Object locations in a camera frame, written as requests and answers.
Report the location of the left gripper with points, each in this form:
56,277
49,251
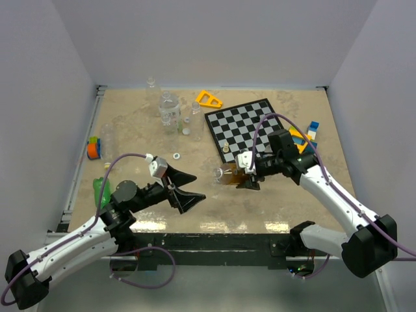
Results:
183,199

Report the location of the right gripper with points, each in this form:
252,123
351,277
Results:
251,183

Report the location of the brown tea bottle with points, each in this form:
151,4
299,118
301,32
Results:
229,174

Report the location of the clear bottle yellow cap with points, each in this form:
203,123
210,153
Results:
108,147

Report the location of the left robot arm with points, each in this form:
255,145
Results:
29,276

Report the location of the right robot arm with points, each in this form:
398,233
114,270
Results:
367,242

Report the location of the small clear bottle front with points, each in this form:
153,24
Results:
171,136

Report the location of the clear bottle near board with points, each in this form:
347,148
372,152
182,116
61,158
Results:
196,121

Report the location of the labelled clear water bottle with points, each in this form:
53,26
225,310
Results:
169,105

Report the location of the clear bottle back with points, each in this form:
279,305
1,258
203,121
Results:
153,92

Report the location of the cream chess piece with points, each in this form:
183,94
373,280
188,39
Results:
225,148

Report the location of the black white chessboard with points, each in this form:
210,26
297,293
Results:
236,125

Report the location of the coloured toy blocks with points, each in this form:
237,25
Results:
299,140

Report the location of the yellow triangular toy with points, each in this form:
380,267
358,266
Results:
206,99

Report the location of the orange blue toy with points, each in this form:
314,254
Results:
93,148

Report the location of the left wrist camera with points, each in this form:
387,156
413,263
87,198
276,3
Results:
157,165

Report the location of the black base frame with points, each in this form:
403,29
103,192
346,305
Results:
274,251

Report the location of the aluminium rail frame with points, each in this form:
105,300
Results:
69,204

